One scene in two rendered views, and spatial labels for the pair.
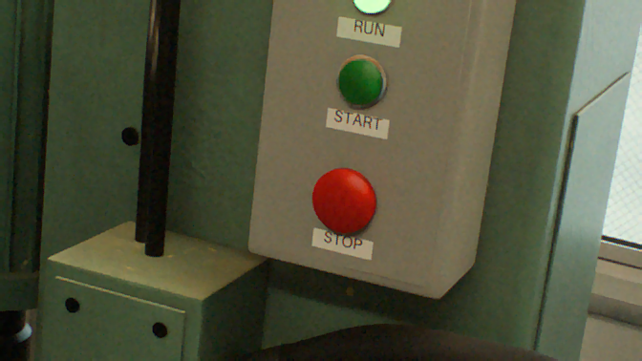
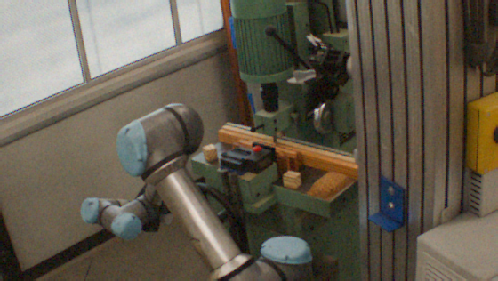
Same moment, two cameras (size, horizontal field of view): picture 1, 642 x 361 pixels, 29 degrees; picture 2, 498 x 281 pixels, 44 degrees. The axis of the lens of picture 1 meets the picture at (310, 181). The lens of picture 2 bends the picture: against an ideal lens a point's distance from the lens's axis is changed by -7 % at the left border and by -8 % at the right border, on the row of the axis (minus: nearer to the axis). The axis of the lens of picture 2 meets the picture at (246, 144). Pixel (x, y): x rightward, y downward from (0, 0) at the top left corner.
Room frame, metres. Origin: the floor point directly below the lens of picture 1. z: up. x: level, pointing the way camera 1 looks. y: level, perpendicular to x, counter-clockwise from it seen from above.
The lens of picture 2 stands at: (0.10, 2.14, 1.93)
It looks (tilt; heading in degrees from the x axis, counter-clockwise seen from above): 25 degrees down; 293
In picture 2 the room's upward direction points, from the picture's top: 8 degrees counter-clockwise
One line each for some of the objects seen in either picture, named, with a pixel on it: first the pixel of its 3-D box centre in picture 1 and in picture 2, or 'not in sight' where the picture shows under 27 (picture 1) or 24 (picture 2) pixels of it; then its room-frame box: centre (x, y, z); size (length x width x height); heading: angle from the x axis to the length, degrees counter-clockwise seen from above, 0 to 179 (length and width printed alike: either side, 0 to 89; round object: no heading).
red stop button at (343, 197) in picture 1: (343, 200); not in sight; (0.55, -0.02, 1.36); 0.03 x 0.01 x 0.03; 69
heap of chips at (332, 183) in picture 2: not in sight; (329, 181); (0.59, 0.40, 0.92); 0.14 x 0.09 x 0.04; 69
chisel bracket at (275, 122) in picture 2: not in sight; (277, 119); (0.82, 0.20, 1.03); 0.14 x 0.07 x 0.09; 69
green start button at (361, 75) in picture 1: (359, 82); not in sight; (0.55, -0.02, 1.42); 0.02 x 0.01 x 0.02; 69
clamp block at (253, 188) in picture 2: not in sight; (247, 178); (0.86, 0.41, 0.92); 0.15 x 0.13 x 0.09; 159
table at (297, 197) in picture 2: not in sight; (266, 179); (0.83, 0.33, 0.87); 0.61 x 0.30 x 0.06; 159
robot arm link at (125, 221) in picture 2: not in sight; (125, 220); (1.07, 0.83, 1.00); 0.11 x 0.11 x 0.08; 66
